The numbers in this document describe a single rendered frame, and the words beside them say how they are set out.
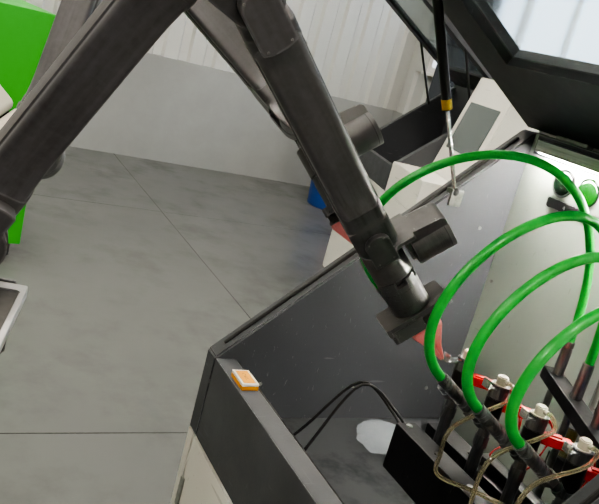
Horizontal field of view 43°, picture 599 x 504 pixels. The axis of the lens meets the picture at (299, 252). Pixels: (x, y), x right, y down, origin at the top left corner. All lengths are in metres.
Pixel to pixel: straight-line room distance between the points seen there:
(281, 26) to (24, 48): 3.42
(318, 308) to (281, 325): 0.08
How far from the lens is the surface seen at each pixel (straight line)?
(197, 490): 1.42
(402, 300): 1.07
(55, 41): 1.30
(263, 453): 1.17
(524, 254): 1.51
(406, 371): 1.57
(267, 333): 1.37
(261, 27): 0.75
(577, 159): 1.42
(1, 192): 0.83
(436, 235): 1.05
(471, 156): 1.17
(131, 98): 7.55
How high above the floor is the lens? 1.51
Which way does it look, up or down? 15 degrees down
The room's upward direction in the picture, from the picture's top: 15 degrees clockwise
